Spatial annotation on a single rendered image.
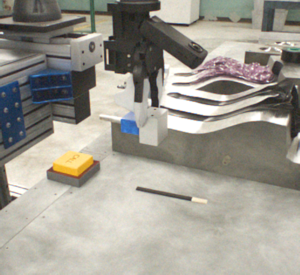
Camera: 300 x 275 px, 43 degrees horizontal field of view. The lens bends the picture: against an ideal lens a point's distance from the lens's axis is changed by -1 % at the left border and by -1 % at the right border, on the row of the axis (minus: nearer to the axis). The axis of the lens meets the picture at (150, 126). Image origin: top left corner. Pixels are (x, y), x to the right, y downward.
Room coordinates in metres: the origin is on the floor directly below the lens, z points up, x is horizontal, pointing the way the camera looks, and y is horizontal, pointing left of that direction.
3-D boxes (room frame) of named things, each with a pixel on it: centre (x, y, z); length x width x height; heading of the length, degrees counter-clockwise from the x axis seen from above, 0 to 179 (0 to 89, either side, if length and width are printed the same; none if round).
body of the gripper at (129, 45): (0.66, 0.03, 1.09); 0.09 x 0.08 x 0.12; 66
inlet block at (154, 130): (0.67, 0.04, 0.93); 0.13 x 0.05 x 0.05; 66
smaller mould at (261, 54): (1.56, -0.50, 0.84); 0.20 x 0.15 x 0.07; 66
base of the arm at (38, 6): (1.25, 0.36, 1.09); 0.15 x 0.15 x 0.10
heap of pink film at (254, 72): (1.17, -0.25, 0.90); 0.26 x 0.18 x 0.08; 83
